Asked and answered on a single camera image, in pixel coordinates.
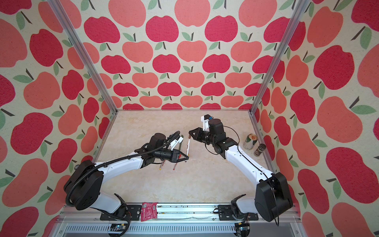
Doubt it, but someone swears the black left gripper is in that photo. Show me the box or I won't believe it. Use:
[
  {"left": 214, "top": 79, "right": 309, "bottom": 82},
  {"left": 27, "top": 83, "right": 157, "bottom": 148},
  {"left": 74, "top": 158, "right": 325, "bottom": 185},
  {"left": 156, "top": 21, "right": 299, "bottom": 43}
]
[{"left": 154, "top": 149, "right": 189, "bottom": 164}]

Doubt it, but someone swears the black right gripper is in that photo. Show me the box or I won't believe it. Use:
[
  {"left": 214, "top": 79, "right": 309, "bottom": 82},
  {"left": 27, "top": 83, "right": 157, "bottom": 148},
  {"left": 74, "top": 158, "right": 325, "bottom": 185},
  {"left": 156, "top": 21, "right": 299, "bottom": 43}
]
[{"left": 188, "top": 126, "right": 216, "bottom": 147}]

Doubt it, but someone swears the white pen black tip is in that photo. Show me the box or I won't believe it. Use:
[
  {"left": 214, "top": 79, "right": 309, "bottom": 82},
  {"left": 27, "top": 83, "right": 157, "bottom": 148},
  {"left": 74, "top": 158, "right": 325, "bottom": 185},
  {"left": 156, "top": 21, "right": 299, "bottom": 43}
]
[{"left": 186, "top": 137, "right": 190, "bottom": 156}]

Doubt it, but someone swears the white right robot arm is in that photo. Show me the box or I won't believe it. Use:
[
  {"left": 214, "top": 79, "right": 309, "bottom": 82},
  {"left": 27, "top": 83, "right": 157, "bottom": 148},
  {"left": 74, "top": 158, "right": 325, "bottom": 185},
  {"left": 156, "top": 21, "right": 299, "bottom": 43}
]
[{"left": 189, "top": 127, "right": 293, "bottom": 222}]

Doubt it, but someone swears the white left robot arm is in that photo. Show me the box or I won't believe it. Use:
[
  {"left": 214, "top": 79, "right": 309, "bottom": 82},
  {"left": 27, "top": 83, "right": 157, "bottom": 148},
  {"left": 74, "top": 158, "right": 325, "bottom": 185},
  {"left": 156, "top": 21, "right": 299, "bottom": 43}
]
[{"left": 64, "top": 136, "right": 189, "bottom": 221}]

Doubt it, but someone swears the green drink can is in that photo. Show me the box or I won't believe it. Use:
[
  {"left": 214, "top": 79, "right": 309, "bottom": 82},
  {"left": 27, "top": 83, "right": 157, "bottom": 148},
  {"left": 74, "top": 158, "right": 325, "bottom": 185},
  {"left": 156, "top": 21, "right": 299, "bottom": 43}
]
[{"left": 243, "top": 133, "right": 258, "bottom": 150}]

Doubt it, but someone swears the pink snack packet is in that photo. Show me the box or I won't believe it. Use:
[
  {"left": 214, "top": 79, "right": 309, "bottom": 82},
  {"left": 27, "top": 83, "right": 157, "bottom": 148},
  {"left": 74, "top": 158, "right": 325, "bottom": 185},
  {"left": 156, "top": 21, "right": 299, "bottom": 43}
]
[{"left": 141, "top": 202, "right": 158, "bottom": 222}]

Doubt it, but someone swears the brown spice jar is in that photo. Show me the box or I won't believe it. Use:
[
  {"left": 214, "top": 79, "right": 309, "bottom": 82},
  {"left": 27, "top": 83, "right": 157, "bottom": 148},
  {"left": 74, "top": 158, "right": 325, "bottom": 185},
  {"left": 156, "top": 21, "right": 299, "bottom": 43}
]
[{"left": 254, "top": 143, "right": 266, "bottom": 157}]

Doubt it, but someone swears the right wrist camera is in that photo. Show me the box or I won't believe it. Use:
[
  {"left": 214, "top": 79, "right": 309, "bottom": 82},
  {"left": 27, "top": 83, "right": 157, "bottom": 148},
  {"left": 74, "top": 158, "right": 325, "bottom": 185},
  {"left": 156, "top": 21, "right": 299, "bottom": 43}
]
[{"left": 201, "top": 115, "right": 213, "bottom": 131}]

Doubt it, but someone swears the black corrugated cable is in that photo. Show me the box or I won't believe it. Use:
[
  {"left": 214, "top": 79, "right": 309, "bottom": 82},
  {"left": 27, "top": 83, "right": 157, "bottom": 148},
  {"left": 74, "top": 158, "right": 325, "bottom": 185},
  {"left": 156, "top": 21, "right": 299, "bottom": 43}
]
[{"left": 65, "top": 130, "right": 181, "bottom": 208}]

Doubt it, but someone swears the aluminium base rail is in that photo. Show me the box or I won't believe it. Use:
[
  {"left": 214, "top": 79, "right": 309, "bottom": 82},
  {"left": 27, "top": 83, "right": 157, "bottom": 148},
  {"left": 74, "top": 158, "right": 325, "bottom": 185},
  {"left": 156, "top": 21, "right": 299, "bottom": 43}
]
[{"left": 48, "top": 203, "right": 306, "bottom": 237}]

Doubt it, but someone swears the aluminium frame post right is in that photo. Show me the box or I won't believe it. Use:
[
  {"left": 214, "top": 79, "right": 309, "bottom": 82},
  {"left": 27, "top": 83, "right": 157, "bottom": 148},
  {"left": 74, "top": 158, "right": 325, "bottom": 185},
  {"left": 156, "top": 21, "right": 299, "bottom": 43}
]
[{"left": 249, "top": 0, "right": 310, "bottom": 115}]

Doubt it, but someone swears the aluminium frame post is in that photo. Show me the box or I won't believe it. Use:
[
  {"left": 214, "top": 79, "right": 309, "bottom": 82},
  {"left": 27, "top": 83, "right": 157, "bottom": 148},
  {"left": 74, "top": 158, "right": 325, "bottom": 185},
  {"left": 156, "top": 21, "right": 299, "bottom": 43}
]
[
  {"left": 249, "top": 0, "right": 310, "bottom": 115},
  {"left": 47, "top": 0, "right": 118, "bottom": 113}
]

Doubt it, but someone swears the aluminium frame post left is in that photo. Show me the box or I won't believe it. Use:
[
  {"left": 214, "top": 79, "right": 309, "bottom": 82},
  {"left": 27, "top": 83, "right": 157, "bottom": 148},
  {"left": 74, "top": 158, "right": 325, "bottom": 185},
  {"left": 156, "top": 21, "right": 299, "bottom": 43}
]
[{"left": 47, "top": 0, "right": 118, "bottom": 113}]

